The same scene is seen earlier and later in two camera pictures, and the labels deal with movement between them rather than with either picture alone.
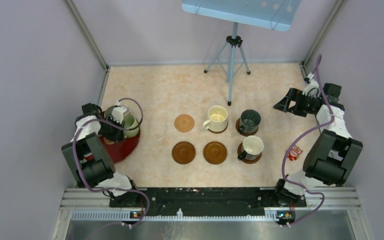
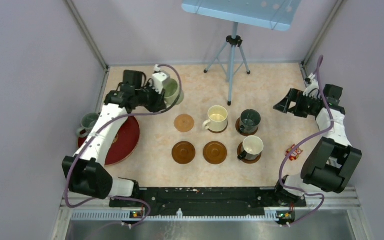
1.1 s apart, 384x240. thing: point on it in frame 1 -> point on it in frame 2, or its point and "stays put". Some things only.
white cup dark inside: x=252 y=147 stays put
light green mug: x=130 y=121 -> x=172 y=88
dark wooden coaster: x=218 y=132 stays put
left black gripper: x=117 y=136 -> x=159 y=104
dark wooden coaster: x=237 y=126 stays put
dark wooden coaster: x=183 y=152 stays put
